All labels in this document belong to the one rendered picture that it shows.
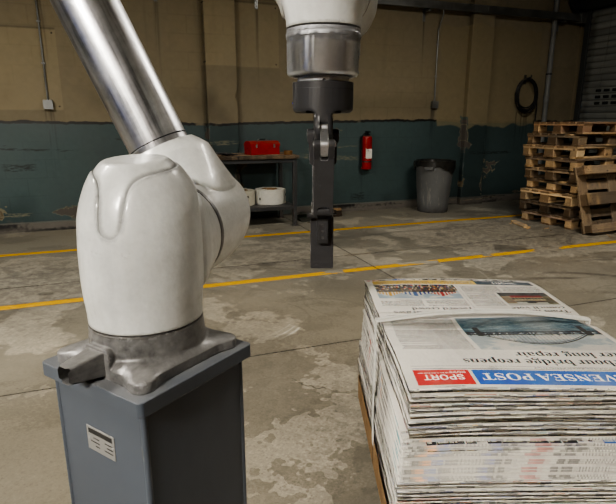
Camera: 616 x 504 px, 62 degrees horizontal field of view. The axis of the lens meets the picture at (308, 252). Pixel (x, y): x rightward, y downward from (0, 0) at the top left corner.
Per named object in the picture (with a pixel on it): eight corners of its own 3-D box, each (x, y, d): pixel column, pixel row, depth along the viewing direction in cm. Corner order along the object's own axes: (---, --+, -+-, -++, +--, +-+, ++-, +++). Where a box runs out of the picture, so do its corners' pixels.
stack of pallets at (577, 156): (580, 211, 766) (592, 121, 733) (642, 223, 682) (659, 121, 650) (512, 218, 712) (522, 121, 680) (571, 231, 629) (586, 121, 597)
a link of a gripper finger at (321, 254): (333, 215, 67) (333, 216, 67) (332, 266, 69) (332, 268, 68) (310, 215, 67) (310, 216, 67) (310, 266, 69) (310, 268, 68)
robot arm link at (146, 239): (58, 332, 66) (35, 159, 61) (131, 288, 83) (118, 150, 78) (176, 342, 63) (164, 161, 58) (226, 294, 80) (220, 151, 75)
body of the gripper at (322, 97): (356, 77, 59) (355, 159, 62) (350, 82, 67) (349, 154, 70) (291, 77, 59) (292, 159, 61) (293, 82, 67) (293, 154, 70)
